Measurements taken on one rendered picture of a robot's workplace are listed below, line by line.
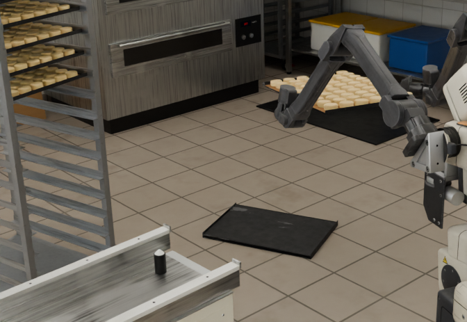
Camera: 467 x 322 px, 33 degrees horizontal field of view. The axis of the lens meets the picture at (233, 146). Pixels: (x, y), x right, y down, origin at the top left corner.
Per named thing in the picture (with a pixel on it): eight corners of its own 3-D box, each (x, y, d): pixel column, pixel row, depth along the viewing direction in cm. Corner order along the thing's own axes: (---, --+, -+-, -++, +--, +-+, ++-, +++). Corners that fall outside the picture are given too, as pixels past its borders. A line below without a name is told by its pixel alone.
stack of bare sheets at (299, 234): (338, 225, 419) (338, 220, 418) (310, 259, 386) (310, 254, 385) (235, 207, 445) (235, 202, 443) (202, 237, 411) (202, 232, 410)
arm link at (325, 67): (331, 49, 248) (359, 49, 253) (324, 36, 251) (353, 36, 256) (280, 131, 280) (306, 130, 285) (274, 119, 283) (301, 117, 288)
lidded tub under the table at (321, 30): (308, 49, 685) (308, 19, 676) (345, 39, 712) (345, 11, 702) (340, 56, 657) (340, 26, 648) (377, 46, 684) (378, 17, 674)
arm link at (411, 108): (413, 121, 218) (428, 120, 220) (398, 92, 223) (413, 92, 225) (397, 140, 225) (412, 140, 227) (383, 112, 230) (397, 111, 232)
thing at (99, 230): (109, 234, 348) (108, 228, 347) (105, 237, 346) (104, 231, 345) (12, 203, 383) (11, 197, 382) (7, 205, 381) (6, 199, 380)
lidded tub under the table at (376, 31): (342, 57, 656) (343, 26, 646) (379, 47, 683) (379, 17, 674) (378, 65, 628) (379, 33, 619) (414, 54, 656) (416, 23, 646)
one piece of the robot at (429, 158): (445, 171, 215) (445, 131, 213) (429, 174, 214) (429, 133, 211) (424, 163, 225) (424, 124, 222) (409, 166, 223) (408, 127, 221)
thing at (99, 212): (107, 215, 345) (107, 209, 344) (103, 218, 343) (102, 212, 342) (9, 186, 380) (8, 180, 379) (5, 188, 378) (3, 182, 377)
